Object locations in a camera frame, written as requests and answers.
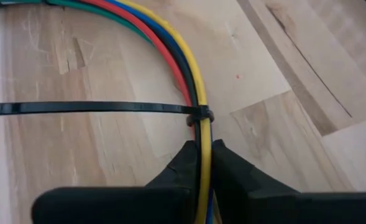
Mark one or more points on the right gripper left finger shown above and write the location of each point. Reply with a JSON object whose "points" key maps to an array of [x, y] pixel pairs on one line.
{"points": [[108, 205]]}

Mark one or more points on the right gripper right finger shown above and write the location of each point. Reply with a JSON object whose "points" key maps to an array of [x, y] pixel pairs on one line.
{"points": [[294, 208]]}

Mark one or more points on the black zip tie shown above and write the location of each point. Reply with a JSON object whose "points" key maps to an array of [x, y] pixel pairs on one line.
{"points": [[77, 107]]}

